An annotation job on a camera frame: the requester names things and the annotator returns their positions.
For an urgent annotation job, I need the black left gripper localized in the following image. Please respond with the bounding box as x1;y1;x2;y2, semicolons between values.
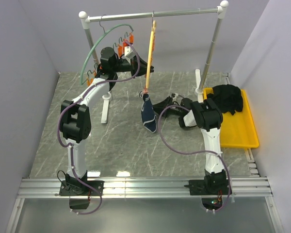
113;54;154;79

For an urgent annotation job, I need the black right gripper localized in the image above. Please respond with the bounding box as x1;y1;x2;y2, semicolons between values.
151;97;184;117

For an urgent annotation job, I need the navy blue underwear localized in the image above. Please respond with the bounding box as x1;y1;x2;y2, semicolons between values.
141;93;157;133

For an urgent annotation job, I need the pink end clothespin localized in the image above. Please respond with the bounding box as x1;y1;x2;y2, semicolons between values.
139;88;148;98

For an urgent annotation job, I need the yellow clip hanger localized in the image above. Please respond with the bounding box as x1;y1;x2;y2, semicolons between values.
144;11;156;93

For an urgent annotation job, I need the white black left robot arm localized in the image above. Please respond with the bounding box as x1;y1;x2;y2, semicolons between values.
57;46;154;195

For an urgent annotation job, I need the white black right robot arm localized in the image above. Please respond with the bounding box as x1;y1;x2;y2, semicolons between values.
153;97;231;195

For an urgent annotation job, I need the green clip hanger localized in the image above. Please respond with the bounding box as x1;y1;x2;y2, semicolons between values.
80;14;136;87

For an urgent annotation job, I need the black garment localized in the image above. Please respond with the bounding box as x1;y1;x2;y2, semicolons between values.
207;84;243;115

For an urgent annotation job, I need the yellow plastic tray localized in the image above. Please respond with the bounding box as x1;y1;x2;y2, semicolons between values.
203;87;260;148

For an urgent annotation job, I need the metal clothes rack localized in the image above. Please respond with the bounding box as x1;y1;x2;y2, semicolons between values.
79;0;229;125

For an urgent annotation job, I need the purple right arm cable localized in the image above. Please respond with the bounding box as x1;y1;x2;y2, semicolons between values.
157;93;233;213

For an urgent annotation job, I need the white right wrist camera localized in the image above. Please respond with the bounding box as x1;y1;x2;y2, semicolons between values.
171;93;180;101

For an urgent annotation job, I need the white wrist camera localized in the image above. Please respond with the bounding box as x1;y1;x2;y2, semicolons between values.
124;46;135;63
171;93;180;101

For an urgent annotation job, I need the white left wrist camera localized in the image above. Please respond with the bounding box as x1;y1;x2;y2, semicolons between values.
124;46;135;63

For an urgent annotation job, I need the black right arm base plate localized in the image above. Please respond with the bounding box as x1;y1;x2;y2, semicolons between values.
184;179;232;196

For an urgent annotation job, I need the aluminium rail frame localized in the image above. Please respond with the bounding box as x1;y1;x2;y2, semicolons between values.
7;176;284;233

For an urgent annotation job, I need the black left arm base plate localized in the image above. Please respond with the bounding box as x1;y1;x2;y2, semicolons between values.
59;181;104;210

